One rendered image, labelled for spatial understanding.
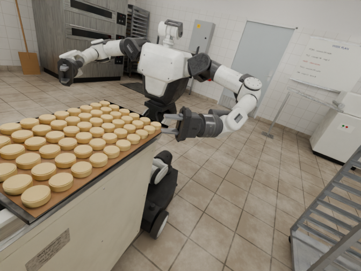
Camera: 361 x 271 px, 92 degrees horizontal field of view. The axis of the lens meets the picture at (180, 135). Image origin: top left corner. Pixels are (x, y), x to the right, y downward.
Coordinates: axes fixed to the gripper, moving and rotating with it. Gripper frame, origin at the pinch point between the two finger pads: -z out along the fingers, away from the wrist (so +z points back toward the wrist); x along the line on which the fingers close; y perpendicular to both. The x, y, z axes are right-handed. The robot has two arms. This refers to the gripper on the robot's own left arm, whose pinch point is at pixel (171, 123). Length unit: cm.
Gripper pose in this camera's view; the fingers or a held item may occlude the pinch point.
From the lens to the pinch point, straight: 59.2
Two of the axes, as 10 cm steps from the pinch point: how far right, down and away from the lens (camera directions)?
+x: 2.2, -8.6, -4.6
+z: 9.1, 0.1, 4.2
